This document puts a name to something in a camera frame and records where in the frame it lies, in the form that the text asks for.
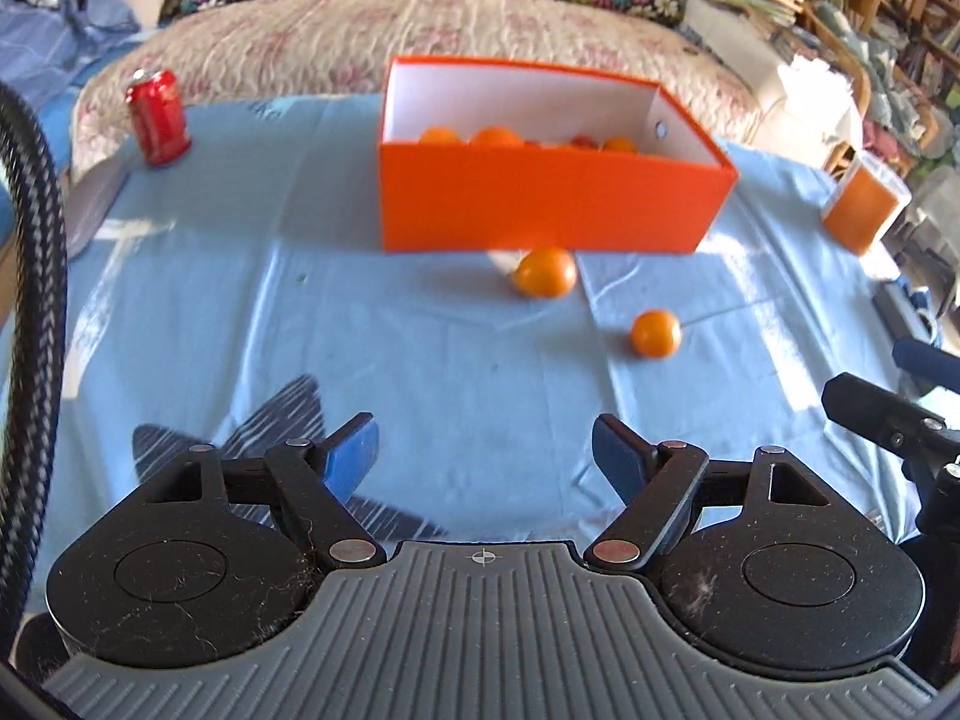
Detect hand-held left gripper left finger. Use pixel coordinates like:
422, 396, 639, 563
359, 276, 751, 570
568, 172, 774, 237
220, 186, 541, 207
127, 412, 385, 567

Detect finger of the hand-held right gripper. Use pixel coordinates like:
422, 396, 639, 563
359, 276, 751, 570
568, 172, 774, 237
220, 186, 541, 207
821, 373, 960, 541
892, 337, 960, 395

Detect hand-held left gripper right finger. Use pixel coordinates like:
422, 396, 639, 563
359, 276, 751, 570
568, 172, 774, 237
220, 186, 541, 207
585, 414, 833, 569

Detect orange cardboard box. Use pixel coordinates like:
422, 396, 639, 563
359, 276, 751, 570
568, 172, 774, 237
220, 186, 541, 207
377, 55, 741, 254

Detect dark grey flat object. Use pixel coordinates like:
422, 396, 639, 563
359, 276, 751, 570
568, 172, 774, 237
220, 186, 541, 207
872, 281, 938, 346

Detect orange plastic cup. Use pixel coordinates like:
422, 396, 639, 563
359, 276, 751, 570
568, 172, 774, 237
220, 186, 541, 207
821, 150, 912, 256

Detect pile of pale cloths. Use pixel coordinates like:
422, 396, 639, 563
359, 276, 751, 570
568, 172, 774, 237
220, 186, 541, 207
814, 4, 960, 166

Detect rattan chair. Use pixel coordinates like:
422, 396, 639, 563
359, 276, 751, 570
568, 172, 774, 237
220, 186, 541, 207
806, 4, 938, 158

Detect white sheet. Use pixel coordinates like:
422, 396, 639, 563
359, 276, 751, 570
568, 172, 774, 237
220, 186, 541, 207
682, 0, 863, 173

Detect red soda can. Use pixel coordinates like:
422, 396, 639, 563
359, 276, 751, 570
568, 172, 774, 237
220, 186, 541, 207
124, 69, 192, 167

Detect pink floral quilted bedspread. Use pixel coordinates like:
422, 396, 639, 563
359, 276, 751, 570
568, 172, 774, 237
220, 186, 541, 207
71, 0, 762, 166

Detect blue striped bedding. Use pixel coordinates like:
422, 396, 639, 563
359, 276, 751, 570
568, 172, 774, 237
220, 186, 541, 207
0, 0, 143, 113

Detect black braided cable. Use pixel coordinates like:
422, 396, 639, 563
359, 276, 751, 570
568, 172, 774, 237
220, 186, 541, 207
0, 82, 70, 661

